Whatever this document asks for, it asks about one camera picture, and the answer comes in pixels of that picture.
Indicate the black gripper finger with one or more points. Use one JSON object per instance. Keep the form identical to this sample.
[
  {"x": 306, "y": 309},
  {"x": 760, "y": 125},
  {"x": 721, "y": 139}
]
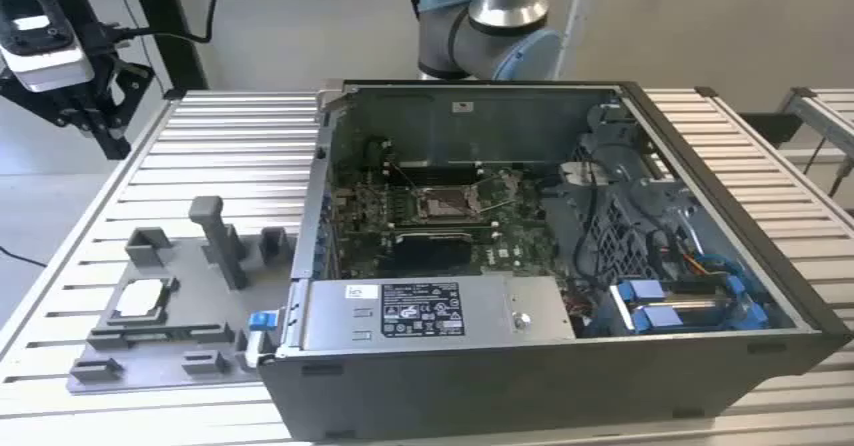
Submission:
[
  {"x": 47, "y": 111},
  {"x": 117, "y": 138}
]

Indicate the silver square CPU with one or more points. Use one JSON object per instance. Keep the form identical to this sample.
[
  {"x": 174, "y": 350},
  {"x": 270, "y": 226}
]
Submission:
[{"x": 141, "y": 298}]

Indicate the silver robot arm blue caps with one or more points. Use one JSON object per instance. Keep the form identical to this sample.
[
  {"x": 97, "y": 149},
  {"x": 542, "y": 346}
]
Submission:
[{"x": 481, "y": 41}]

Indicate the CPU socket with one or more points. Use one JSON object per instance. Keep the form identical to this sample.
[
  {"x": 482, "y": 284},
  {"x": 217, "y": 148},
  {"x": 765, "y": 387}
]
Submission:
[{"x": 446, "y": 203}]

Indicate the RAM slot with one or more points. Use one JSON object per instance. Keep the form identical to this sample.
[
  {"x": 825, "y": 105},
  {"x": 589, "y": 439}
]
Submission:
[{"x": 441, "y": 225}]

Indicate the grey plastic parts rack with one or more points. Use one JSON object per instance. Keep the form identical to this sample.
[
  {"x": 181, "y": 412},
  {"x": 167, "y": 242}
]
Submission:
[{"x": 187, "y": 286}]

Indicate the green RAM stick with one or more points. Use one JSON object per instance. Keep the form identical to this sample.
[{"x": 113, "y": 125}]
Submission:
[{"x": 159, "y": 336}]

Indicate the blue tabbed disk carrier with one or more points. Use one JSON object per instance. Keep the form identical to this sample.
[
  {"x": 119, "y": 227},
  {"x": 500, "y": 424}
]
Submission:
[{"x": 261, "y": 320}]

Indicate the silver power supply unit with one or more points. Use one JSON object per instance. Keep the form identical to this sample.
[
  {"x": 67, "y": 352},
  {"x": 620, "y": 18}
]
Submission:
[{"x": 334, "y": 316}]

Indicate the black graphics card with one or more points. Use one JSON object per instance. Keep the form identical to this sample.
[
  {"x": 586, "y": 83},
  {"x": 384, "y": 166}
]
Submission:
[{"x": 430, "y": 253}]

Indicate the green motherboard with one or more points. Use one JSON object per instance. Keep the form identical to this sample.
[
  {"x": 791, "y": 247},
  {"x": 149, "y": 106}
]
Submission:
[{"x": 521, "y": 246}]

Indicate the silver round cap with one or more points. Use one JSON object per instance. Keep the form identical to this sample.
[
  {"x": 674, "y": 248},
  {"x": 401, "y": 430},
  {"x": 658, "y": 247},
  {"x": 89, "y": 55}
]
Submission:
[{"x": 582, "y": 173}]

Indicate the black open PC case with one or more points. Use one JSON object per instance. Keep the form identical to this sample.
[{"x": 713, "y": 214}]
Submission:
[{"x": 508, "y": 396}]

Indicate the grey drive cage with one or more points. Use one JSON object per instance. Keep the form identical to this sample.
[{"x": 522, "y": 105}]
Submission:
[{"x": 621, "y": 236}]

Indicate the blue disk carrier in bay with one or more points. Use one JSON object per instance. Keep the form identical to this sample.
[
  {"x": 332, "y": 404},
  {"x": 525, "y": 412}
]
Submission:
[
  {"x": 646, "y": 290},
  {"x": 657, "y": 318}
]

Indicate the aluminium slat side table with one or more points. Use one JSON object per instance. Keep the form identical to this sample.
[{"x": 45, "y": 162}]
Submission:
[{"x": 824, "y": 111}]

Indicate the black and white wrist camera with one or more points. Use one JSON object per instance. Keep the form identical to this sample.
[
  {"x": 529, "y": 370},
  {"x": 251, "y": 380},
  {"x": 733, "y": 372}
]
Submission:
[{"x": 47, "y": 66}]

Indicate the black frame post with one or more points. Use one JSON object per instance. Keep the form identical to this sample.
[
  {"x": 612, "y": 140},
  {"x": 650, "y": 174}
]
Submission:
[{"x": 170, "y": 16}]

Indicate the black bracket block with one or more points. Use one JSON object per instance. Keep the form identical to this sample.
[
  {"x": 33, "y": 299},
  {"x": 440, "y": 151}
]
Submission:
[{"x": 768, "y": 128}]

